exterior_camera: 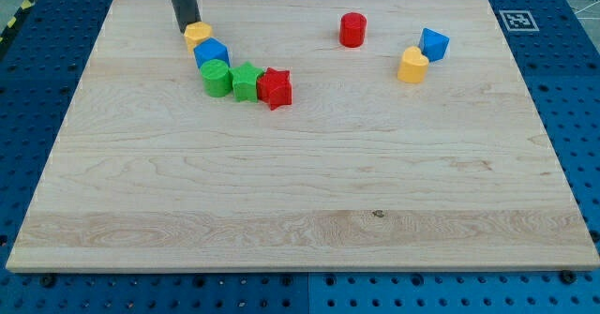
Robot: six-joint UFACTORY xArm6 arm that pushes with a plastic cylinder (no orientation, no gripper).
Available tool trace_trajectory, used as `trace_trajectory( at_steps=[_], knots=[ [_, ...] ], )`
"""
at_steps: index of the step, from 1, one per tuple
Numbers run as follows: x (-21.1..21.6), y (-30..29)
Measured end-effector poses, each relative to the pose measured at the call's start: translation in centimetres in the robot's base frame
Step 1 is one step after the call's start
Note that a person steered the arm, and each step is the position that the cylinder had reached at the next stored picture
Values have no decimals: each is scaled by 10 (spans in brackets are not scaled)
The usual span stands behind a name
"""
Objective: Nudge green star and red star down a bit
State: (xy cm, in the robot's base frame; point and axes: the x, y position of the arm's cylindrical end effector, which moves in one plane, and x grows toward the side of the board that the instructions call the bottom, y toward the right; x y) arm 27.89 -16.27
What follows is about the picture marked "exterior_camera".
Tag red star block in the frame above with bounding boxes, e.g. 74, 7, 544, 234
257, 67, 293, 111

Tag green star block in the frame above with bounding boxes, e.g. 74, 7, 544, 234
230, 62, 263, 102

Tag green cylinder block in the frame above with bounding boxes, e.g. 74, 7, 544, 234
200, 59, 233, 97

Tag light wooden board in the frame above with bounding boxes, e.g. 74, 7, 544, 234
7, 0, 599, 273

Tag red cylinder block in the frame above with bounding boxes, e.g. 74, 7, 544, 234
338, 12, 368, 48

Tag blue cube block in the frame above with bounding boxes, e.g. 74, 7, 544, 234
193, 37, 231, 68

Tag yellow heart block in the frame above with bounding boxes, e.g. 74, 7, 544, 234
397, 46, 429, 83

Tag yellow hexagon block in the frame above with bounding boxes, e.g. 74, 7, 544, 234
184, 22, 213, 53

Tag blue triangular block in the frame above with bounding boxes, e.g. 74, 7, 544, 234
418, 28, 450, 62

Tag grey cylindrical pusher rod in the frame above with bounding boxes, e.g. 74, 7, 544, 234
171, 0, 202, 34

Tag white fiducial marker tag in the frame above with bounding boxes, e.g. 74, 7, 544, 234
499, 10, 539, 32

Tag black bolt front left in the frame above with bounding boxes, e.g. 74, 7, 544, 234
39, 274, 56, 289

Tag black bolt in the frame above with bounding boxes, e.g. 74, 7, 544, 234
559, 270, 578, 285
39, 274, 56, 289

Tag black bolt front right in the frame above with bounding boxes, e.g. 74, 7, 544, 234
559, 270, 578, 285

